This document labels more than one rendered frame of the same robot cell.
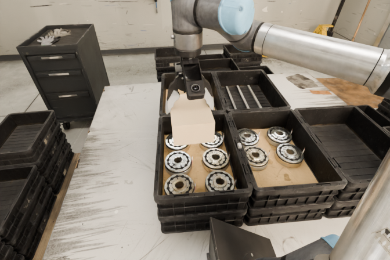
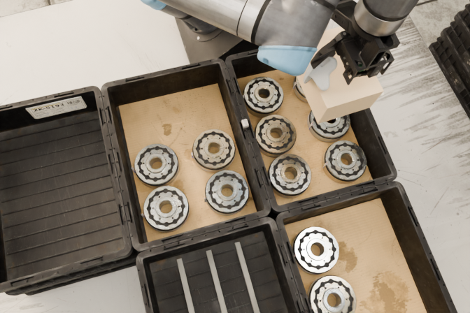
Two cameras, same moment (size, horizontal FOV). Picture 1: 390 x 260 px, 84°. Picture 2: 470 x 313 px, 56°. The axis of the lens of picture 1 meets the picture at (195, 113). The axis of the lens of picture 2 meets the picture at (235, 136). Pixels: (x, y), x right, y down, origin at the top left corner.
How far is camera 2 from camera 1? 103 cm
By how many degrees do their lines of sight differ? 73
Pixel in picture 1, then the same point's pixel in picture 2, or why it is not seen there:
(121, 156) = (430, 177)
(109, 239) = not seen: hidden behind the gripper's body
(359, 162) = (39, 177)
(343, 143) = (44, 221)
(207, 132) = not seen: hidden behind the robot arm
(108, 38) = not seen: outside the picture
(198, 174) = (294, 113)
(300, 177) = (147, 131)
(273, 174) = (187, 130)
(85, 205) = (424, 95)
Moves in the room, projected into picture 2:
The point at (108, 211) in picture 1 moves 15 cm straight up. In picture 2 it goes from (391, 91) to (412, 66)
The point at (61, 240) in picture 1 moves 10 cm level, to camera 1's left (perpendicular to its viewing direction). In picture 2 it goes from (419, 56) to (448, 52)
